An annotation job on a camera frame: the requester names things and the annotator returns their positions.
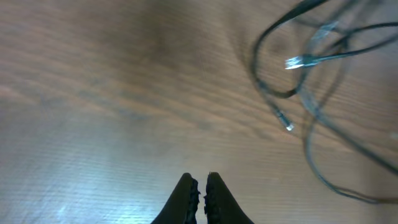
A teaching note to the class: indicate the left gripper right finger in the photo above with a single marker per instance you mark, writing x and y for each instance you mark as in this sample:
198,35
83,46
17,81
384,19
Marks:
220,205

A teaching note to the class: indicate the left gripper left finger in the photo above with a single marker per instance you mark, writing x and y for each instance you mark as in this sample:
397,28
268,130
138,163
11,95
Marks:
182,205

